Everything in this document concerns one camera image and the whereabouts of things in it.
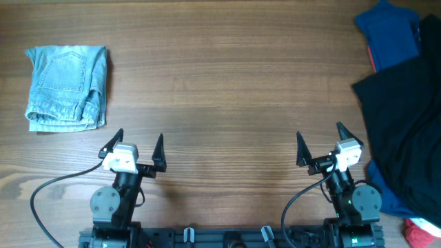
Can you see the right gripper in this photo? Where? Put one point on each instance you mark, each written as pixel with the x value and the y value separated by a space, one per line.
pixel 320 164

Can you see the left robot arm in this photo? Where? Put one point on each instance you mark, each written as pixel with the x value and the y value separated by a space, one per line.
pixel 113 206

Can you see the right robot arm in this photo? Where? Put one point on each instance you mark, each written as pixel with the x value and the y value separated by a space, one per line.
pixel 356 203

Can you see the folded light blue jeans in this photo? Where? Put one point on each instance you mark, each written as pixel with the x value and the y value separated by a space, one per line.
pixel 68 90

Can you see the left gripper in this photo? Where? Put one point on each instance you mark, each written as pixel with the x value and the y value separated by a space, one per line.
pixel 145 169

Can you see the red garment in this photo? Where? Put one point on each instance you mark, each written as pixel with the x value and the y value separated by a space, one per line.
pixel 419 233

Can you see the black shorts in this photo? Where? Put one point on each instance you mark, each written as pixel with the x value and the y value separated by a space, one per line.
pixel 401 109

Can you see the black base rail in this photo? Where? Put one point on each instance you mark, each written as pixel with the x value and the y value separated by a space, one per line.
pixel 227 237

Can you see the blue garment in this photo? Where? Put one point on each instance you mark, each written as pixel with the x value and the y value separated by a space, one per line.
pixel 392 34

